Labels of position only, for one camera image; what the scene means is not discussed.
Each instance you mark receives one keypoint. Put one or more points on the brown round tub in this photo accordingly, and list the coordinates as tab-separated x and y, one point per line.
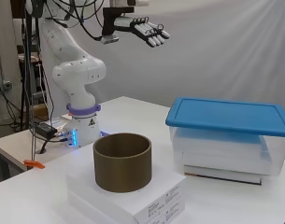
123	168

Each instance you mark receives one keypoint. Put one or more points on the clear plastic box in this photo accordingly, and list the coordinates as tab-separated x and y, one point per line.
226	149

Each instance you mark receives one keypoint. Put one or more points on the grey wall outlet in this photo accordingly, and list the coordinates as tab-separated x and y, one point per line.
2	85

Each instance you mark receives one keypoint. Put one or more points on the orange clamp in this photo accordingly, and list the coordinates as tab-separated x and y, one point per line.
33	164

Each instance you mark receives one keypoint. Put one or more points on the black tripod stand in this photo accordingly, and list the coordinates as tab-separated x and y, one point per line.
27	62

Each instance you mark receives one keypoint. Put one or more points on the white side table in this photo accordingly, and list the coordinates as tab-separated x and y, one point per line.
17	146

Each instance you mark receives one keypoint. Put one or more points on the blue plastic lid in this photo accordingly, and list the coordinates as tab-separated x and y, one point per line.
226	115

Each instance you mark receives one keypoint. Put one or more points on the white flat box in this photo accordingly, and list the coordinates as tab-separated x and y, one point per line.
154	196
167	214

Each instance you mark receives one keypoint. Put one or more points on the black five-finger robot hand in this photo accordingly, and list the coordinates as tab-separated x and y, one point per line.
145	29

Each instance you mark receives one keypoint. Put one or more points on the white seven-joint robot arm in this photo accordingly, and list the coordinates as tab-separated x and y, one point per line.
76	71

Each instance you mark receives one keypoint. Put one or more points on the white hanging sheet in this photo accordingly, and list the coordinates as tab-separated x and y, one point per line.
210	62

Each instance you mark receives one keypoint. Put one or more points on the black power adapter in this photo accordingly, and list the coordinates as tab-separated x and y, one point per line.
45	130

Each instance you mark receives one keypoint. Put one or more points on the brown cardboard box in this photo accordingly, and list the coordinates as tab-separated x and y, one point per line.
39	111

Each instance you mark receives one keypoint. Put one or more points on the thick white book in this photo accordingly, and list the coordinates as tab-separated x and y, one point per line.
223	174

